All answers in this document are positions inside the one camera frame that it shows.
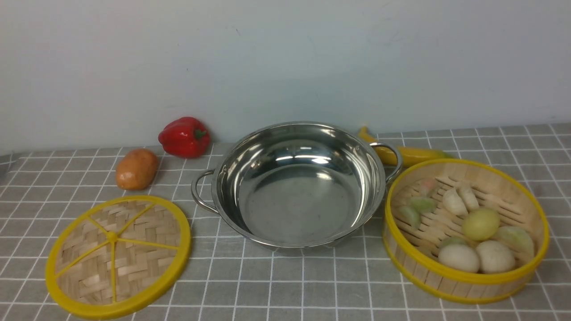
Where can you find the green dumpling upper left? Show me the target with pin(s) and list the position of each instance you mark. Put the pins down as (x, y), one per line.
(422, 204)

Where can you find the pink dumpling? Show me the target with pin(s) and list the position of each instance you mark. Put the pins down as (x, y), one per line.
(428, 186)

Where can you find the white dumpling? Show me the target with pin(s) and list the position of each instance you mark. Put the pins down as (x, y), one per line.
(454, 203)
(468, 197)

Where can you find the yellow banana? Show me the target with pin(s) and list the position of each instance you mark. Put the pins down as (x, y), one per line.
(410, 156)

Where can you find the green dumpling under buns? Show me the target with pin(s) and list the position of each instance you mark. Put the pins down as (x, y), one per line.
(452, 240)

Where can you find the yellow-green round bun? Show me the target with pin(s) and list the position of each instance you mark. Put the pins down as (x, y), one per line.
(481, 224)

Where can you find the red bell pepper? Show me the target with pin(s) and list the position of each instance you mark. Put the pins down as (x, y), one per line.
(185, 137)

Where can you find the white round bun left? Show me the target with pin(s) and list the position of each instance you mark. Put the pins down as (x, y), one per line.
(460, 257)

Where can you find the white round bun right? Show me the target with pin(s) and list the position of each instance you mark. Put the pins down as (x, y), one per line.
(495, 257)

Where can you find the white dumpling right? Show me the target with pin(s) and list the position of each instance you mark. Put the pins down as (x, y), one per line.
(468, 197)

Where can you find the white dumpling left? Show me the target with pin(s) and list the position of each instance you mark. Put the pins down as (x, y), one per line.
(454, 203)

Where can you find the brown potato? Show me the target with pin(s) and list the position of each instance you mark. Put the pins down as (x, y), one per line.
(137, 169)

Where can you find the green dumpling right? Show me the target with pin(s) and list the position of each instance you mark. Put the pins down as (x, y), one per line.
(517, 238)

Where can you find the stainless steel pot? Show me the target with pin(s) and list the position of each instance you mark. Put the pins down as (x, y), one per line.
(298, 185)

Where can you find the white round bun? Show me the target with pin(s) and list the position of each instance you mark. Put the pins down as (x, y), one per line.
(460, 257)
(495, 257)

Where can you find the yellow woven bamboo lid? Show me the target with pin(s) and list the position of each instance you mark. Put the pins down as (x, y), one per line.
(118, 257)

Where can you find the yellow bamboo steamer basket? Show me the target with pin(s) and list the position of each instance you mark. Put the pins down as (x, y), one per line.
(414, 251)

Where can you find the green dumpling far left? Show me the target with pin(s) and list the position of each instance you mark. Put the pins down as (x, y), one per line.
(412, 217)

